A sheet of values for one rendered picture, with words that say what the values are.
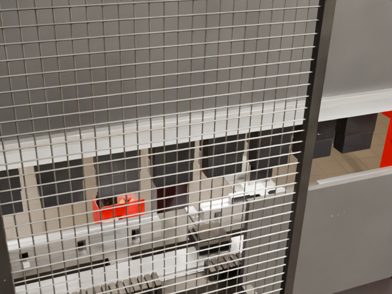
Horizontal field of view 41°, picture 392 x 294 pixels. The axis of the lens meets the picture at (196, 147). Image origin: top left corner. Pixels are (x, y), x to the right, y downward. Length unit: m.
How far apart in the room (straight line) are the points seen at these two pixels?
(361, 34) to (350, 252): 0.71
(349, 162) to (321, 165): 0.26
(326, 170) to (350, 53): 2.70
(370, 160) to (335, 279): 2.95
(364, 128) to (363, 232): 0.60
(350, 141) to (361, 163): 2.42
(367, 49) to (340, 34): 0.13
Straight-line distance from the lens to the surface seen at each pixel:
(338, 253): 1.76
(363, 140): 2.27
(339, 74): 1.81
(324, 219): 1.63
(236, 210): 2.11
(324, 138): 2.14
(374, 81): 1.92
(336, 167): 4.50
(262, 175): 2.10
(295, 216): 1.19
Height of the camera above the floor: 2.13
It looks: 28 degrees down
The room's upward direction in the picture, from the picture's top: 2 degrees clockwise
